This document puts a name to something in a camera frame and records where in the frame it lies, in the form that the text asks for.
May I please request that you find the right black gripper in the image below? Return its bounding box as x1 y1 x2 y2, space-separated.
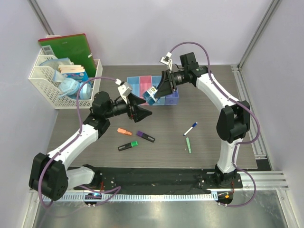
152 70 187 99

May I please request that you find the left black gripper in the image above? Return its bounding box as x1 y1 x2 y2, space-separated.
104 93 152 122

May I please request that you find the teal plastic bin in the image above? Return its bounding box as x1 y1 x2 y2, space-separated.
152 76 165 106

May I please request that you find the blue round jar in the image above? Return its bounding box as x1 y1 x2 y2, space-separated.
142 86 159 105

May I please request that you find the pink plastic bin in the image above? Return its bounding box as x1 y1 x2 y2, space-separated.
139 76 152 99

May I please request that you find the light blue plastic bin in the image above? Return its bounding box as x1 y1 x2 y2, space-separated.
127 76 140 97

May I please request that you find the orange highlighter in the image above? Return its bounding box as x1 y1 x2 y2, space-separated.
117 128 133 136

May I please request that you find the blue cap whiteboard marker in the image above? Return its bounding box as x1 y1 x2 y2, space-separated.
183 122 198 136

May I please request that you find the light green pen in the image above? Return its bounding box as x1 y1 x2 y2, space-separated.
186 137 191 154

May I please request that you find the purple plastic bin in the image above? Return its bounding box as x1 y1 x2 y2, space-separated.
165 89 179 105

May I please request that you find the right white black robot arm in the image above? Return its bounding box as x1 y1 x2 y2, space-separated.
155 52 250 188

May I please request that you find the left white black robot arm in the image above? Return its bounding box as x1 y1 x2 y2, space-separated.
29 91 152 201

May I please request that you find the purple highlighter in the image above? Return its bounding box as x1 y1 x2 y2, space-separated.
136 131 155 143

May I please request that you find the green highlighter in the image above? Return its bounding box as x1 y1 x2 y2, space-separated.
118 141 138 151

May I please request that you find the blue face mask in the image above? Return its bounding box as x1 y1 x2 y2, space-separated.
58 78 80 96

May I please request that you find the wooden sticks box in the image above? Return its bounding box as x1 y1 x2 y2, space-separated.
58 65 89 82

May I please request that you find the green folder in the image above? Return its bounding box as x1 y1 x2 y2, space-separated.
38 33 96 77

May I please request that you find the clear blue zip pouch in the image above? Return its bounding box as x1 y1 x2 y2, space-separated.
39 58 74 82

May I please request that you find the white perforated file rack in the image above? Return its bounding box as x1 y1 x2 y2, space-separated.
28 36 103 109

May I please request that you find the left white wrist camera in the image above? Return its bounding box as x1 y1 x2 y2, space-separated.
118 82 133 98

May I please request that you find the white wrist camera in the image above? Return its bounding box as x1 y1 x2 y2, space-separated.
160 56 172 68
118 82 133 98

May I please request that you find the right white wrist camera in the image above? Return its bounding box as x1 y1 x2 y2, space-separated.
160 56 172 68

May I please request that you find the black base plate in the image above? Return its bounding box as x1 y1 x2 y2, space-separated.
67 165 243 195

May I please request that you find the slotted cable duct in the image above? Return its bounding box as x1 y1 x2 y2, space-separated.
39 193 219 202

